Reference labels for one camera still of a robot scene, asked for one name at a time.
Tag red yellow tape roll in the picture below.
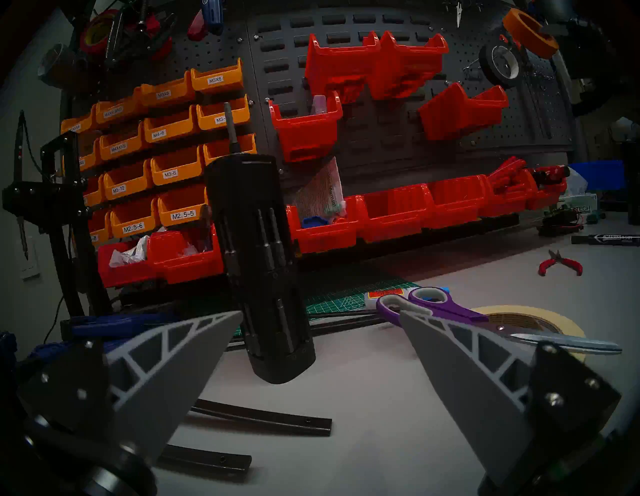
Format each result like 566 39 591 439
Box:
78 9 121 57

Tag dark louvered panel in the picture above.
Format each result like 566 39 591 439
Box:
245 6 451 188

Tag red black marker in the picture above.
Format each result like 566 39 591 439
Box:
530 165 571 186

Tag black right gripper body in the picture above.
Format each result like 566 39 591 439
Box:
559 19 619 117

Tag green cutting mat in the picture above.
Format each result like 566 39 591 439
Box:
232 262 421 338

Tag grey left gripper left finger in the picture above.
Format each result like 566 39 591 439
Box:
17 310 244 463

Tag orange tape roll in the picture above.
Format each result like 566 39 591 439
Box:
502 7 560 60

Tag yellow parts bin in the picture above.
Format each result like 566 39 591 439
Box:
62 135 104 173
82 172 108 208
87 207 115 247

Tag black spring clamp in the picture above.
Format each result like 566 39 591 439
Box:
102 0 177 68

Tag red bin with crumpled paper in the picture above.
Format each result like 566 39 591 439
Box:
97 240 161 289

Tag yellow bin M3-4 label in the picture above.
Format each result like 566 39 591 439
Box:
196 95 251 132

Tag black screwdriver bit holder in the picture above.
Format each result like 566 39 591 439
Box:
203 102 317 385

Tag yellow bin M3-8 label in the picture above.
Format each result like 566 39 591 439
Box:
150 146 207 187

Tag yellow bin M4-6 label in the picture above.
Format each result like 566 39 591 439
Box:
143 106 201 144

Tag red bin with red pliers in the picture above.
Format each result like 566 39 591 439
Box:
477 167 538 218

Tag black tape roll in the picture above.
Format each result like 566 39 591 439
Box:
479 40 521 90

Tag red handled tool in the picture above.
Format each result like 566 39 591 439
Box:
186 10 208 43

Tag white glue tube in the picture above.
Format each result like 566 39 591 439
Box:
364 287 421 306

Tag red bin with plastic bags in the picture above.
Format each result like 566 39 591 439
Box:
146 225 225 286

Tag yellow bin M2.5-5 label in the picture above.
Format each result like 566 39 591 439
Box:
157 184 210 228

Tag blue bar clamp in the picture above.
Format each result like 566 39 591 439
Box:
20 337 121 363
60 312 176 341

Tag red handled pliers bundle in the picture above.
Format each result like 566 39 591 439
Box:
485 156 533 196

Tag purple handled scissors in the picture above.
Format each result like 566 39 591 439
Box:
376 286 623 356

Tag black permanent marker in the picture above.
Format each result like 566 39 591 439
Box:
571 232 640 247

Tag yellow bin M3-6 label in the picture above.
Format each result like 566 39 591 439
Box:
202 133 258 168

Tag grey duct tape roll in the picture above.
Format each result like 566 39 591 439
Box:
36 42 93 91

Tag white wall switch plate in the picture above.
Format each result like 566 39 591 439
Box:
20 237 42 279

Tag Kimtech tissue box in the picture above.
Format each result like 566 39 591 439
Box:
557 192 598 223

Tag yellow bin M2.5-6 label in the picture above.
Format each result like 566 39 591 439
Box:
109 195 162 241

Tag folded paper manual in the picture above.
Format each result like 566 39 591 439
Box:
291 157 347 223

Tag black metal bar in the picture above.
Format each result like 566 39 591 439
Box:
187 398 333 438
155 444 253 474

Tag red bin with clear box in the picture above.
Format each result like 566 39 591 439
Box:
268 91 344 164

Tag yellow bin M3-12 label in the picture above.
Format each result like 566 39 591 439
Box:
102 160 154 202

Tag red handled needle-nose pliers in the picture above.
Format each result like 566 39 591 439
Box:
538 249 584 277

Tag white tissue sheet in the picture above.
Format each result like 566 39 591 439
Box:
562 167 588 196

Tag yellow bin M3X8 BAD label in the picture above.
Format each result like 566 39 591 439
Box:
95 87 149 126

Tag black battery holder with wires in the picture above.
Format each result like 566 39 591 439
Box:
537 209 585 238

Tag dark perforated pegboard panel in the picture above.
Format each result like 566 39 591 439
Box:
430 4 576 151
65 0 261 163

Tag red bin with markers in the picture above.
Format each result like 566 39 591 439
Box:
522 165 568 211

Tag empty red hanging bin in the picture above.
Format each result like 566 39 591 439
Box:
304 32 381 105

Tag small blue clamp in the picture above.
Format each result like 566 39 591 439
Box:
0 330 18 368

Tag yellow bin M4X4X6 label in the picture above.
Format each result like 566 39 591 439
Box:
98 122 149 162

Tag beige masking tape roll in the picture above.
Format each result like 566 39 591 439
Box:
472 305 587 363

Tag blue plastic bin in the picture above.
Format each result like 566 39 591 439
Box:
567 160 627 191

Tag yellow bin M3X6 label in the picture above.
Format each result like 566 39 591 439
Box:
190 58 244 95

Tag black handled hanging scissors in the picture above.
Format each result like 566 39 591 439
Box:
442 0 481 28

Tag red bin with paper manual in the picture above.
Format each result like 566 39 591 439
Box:
285 195 366 256

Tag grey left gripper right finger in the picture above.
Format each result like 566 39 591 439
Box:
399 310 622 489

